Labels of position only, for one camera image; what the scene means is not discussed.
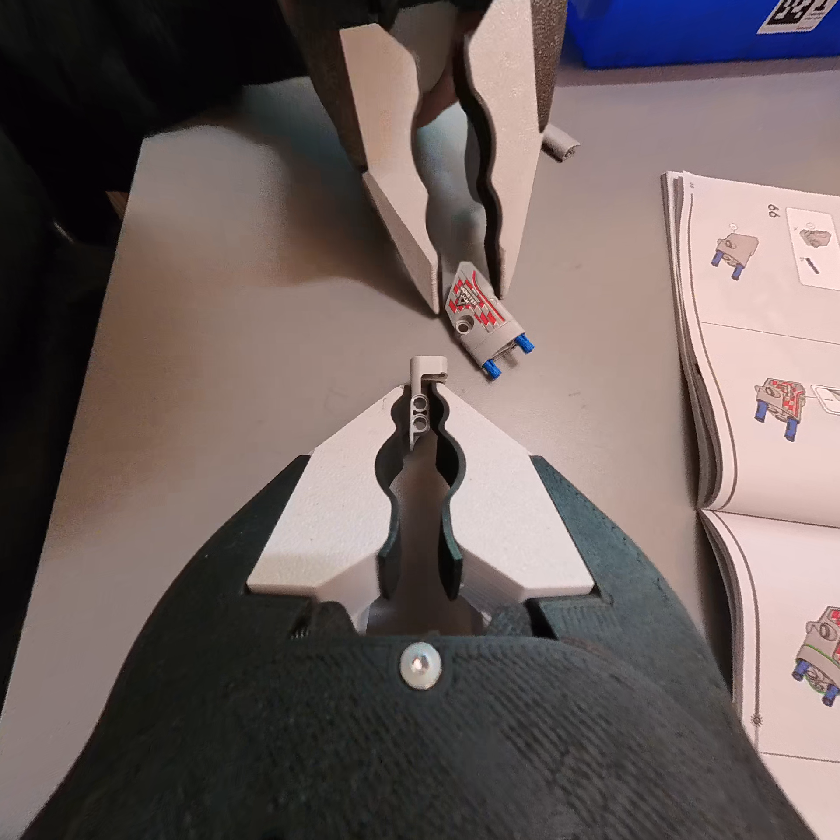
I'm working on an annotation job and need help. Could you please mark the open building instruction booklet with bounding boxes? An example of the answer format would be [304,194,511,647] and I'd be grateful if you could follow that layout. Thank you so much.
[661,169,840,840]

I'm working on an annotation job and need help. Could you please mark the grey printed toy brick assembly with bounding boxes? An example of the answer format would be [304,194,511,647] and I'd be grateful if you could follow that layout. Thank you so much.
[445,261,538,380]

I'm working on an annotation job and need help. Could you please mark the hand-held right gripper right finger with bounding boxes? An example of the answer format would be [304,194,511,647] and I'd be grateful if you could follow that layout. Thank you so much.
[430,386,597,631]

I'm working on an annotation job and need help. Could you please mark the black white marker tag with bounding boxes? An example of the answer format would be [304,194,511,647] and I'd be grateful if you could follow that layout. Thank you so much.
[758,0,840,35]

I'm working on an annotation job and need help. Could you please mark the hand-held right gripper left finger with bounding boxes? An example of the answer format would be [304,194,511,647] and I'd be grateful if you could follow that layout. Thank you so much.
[246,384,413,634]

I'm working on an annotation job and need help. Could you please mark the grey angled toy brick beam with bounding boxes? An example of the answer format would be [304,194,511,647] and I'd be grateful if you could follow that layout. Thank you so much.
[408,356,450,452]

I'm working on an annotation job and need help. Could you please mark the grey desk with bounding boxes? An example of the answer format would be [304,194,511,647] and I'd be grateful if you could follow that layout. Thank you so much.
[0,66,840,840]

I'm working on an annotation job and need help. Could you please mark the blue plastic bin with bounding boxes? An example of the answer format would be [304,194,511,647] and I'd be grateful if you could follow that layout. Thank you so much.
[566,0,840,70]

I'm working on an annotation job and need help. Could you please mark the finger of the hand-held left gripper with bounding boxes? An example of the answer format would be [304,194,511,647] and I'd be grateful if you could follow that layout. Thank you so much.
[340,24,442,317]
[459,0,543,299]

